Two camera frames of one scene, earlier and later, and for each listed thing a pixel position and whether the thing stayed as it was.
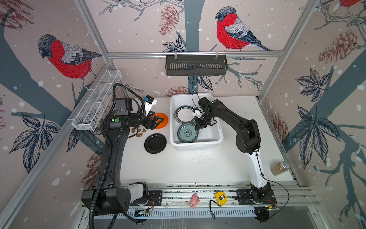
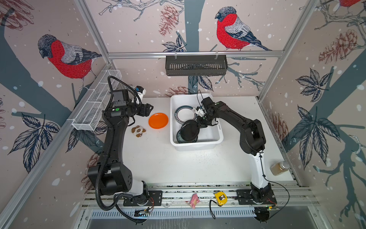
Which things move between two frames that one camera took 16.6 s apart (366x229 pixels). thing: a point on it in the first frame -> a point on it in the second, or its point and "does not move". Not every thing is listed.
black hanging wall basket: [196, 65] does not move
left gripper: [148, 124] -> [145, 110]
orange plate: [164, 123] does not move
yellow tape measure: [221, 198] does not move
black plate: [155, 143] -> [189, 130]
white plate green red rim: [184, 114] does not move
